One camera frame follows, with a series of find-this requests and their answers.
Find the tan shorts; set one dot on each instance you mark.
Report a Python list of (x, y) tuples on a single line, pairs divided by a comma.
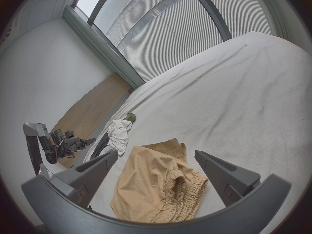
[(146, 169)]

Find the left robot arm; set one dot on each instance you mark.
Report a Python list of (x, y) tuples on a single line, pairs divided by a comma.
[(33, 152)]

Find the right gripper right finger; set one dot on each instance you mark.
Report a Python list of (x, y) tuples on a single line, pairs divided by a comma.
[(226, 181)]

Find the grey-green curtain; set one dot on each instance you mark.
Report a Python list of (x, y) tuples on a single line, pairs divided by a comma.
[(104, 47), (280, 11)]

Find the white garment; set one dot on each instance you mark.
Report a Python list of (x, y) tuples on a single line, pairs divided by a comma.
[(119, 138)]

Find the olive green garment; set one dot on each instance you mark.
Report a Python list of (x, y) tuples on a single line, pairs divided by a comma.
[(130, 117)]

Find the black garment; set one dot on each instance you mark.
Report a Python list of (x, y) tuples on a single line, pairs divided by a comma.
[(101, 145)]

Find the white air vent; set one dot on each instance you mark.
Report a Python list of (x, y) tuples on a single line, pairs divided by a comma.
[(11, 30)]

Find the bed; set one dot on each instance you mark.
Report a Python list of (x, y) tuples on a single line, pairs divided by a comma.
[(219, 94)]

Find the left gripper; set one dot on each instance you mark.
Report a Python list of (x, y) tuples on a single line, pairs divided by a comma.
[(75, 144)]

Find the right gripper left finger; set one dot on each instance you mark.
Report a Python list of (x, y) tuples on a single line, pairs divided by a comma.
[(82, 181)]

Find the window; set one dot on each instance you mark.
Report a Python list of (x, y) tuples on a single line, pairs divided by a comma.
[(170, 28)]

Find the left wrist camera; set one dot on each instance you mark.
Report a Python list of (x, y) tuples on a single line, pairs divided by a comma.
[(69, 133)]

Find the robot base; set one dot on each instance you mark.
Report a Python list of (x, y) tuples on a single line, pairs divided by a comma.
[(45, 172)]

